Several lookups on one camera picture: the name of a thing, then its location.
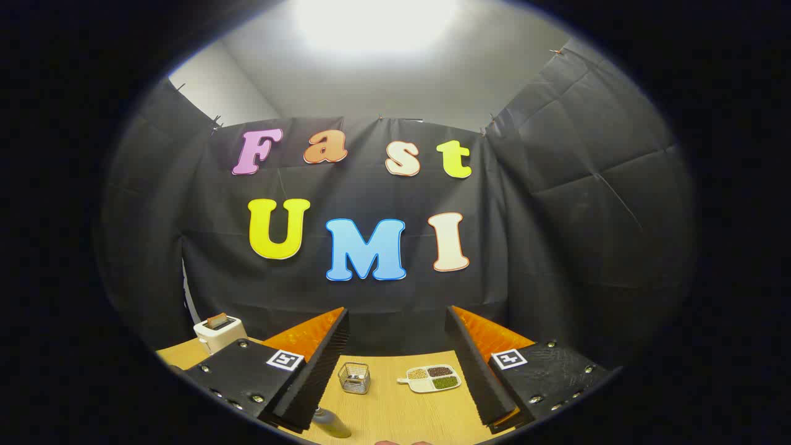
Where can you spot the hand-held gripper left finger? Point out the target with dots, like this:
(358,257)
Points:
(315,383)

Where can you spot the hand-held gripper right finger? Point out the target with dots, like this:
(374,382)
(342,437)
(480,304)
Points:
(476,377)

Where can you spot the silver bottle green label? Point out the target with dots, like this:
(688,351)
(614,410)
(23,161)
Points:
(330,423)

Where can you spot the divided white grain plate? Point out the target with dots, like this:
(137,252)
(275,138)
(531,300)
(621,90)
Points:
(429,381)

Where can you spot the wooden table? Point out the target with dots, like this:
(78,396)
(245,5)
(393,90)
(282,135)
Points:
(395,414)

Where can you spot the white toaster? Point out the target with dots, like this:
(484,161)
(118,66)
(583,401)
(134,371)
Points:
(219,339)

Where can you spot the toast slice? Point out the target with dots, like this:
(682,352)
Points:
(216,321)

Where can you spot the black backdrop cloth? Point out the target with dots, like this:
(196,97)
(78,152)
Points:
(544,247)

